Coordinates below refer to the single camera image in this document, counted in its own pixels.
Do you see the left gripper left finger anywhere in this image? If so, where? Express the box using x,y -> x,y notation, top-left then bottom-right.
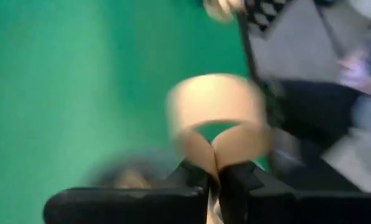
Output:
44,158 -> 209,224

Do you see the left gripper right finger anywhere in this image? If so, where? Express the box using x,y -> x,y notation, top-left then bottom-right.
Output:
218,160 -> 371,224

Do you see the green table mat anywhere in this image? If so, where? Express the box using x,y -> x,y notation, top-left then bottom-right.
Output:
0,0 -> 272,224

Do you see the person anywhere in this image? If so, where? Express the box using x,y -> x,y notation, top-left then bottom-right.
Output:
339,49 -> 371,96

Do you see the tan object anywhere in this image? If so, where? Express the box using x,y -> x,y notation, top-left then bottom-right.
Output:
203,0 -> 245,23

